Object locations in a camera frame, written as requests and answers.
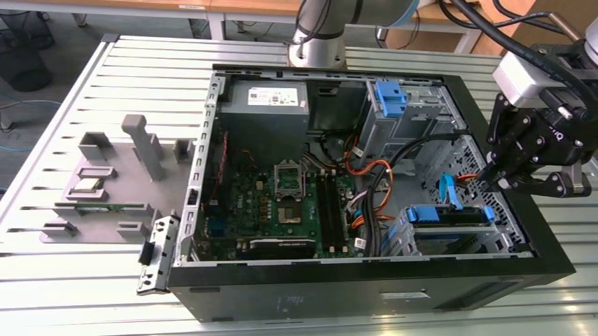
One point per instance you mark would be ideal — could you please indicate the grey parts rack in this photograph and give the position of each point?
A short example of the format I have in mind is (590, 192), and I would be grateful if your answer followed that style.
(121, 196)

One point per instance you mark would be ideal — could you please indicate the black round bin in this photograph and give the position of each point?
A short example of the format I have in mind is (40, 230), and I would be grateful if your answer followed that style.
(28, 73)

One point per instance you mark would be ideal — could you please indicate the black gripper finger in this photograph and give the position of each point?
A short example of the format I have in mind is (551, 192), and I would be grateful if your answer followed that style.
(536, 183)
(511, 133)

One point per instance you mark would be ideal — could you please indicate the black wrist mount bracket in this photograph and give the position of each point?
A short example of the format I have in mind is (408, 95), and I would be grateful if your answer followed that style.
(551, 52)

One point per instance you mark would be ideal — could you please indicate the hard disk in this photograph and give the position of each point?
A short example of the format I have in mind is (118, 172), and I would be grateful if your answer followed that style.
(421, 214)

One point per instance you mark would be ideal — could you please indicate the CPU socket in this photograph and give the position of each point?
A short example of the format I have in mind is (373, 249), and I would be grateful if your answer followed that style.
(289, 213)

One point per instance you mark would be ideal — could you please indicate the metal drive cage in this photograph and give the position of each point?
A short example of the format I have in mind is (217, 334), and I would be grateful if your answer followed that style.
(421, 105)

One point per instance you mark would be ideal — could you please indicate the wooden cabinet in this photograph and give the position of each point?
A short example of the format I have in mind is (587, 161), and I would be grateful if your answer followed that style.
(508, 38)

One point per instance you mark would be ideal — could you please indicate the black mesh basket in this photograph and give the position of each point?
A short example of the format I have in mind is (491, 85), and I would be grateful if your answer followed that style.
(28, 33)

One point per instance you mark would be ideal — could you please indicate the green motherboard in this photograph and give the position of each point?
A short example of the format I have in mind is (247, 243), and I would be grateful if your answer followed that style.
(252, 196)

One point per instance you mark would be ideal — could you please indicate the green RAM stick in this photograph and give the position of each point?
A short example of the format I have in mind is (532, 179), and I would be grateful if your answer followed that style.
(93, 209)

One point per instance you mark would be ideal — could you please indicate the black graphics card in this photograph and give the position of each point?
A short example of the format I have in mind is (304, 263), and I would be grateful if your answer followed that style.
(280, 246)

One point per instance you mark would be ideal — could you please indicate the black RAM slot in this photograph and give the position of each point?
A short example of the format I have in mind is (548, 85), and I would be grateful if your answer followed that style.
(323, 210)

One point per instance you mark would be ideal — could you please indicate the silver CPU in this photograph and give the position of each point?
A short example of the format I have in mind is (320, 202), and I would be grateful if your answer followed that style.
(89, 185)

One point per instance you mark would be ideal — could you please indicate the silver case rear bracket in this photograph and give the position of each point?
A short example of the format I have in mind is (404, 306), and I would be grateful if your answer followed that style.
(160, 252)

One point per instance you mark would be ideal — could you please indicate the grey power supply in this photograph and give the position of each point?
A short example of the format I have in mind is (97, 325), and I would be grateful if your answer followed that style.
(261, 133)

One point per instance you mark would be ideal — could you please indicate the black PC case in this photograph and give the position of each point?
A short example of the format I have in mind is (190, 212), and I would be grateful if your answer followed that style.
(327, 297)

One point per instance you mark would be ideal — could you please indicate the blue plastic drive carrier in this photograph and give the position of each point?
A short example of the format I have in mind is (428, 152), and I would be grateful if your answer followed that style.
(389, 101)

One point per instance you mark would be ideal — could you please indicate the metal disk bay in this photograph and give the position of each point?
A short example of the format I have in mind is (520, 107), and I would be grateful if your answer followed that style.
(448, 229)

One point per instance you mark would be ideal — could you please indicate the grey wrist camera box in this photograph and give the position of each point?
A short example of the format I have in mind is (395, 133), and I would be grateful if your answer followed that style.
(515, 80)

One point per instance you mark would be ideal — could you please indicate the wooden top desk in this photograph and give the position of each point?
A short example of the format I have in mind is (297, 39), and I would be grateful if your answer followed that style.
(420, 42)
(243, 5)

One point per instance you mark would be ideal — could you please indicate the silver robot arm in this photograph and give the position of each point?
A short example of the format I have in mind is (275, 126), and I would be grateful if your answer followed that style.
(321, 45)

